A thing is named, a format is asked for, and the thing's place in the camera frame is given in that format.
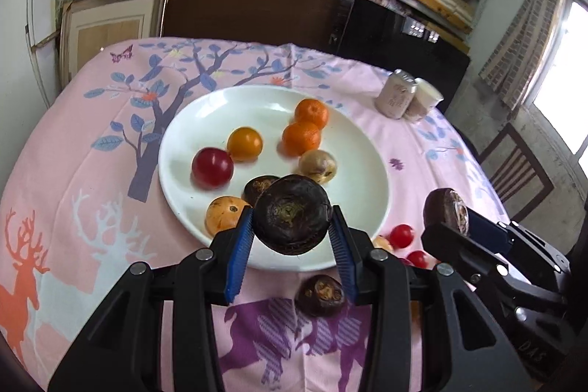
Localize pale speckled fruit by plate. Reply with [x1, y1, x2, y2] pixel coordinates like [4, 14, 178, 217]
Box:
[373, 235, 395, 254]

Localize orange mandarin front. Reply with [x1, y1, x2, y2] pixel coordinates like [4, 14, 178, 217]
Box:
[294, 98, 330, 130]

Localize pale yellow round fruit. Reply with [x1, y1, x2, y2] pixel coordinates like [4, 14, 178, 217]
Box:
[205, 196, 248, 237]

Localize dark wooden chair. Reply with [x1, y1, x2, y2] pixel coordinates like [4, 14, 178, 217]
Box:
[478, 123, 554, 223]

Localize small red plum back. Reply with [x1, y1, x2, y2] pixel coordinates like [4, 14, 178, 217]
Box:
[389, 224, 415, 250]

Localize small yellow orange fruit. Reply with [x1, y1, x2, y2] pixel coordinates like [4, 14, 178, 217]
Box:
[226, 126, 263, 162]

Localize dark wooden cabinet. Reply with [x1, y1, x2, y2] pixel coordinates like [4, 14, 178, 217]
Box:
[162, 0, 352, 53]

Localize white paper cup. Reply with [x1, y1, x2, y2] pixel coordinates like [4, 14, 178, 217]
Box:
[404, 78, 444, 122]

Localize large dark red plum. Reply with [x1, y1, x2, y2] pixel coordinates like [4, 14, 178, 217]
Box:
[191, 147, 234, 190]

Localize dark mangosteen front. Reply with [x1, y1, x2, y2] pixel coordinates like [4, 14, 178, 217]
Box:
[295, 274, 347, 317]

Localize beige checked curtain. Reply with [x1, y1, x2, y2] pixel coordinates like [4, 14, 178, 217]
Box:
[479, 0, 563, 111]

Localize framed picture leaning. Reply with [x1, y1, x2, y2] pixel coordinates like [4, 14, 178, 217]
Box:
[59, 0, 168, 87]

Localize pale speckled passion fruit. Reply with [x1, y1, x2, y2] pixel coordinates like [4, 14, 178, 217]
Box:
[298, 149, 338, 184]

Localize white oval plate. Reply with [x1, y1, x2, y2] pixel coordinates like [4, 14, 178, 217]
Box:
[158, 84, 391, 246]

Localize pink deer print tablecloth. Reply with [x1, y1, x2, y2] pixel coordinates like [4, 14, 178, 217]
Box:
[1, 38, 506, 386]

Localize black monitor screen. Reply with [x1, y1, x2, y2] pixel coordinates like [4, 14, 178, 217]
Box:
[338, 0, 470, 112]

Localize pink drink can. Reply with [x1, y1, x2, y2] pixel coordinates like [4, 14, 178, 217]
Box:
[375, 69, 417, 119]

